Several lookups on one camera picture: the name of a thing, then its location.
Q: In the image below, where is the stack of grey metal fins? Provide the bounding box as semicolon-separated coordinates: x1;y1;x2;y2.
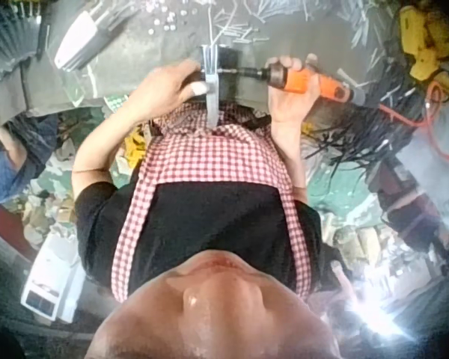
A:
0;3;42;72

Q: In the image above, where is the grey metal bracket part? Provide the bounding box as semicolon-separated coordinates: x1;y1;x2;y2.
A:
200;44;242;130

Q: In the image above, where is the person's left hand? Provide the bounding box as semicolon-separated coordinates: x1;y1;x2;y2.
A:
126;59;210;121

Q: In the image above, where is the person's right hand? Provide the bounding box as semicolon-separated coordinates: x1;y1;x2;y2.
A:
265;53;321;125

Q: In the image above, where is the heap of black cables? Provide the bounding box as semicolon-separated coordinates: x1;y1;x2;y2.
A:
302;55;416;177

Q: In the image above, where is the pile of metal screws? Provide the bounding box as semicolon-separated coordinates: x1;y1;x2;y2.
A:
205;0;311;45

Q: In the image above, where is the pile of small metal nuts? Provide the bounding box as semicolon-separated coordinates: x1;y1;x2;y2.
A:
147;7;201;37

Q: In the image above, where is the yellow power drill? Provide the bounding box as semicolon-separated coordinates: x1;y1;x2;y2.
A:
398;5;449;83

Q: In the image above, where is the white plastic box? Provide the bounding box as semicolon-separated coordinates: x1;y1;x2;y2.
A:
19;233;86;325

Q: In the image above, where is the orange pneumatic screwdriver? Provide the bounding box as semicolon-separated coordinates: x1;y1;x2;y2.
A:
219;64;366;105

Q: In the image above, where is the white plastic housing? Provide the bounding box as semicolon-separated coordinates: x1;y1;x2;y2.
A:
53;9;115;72

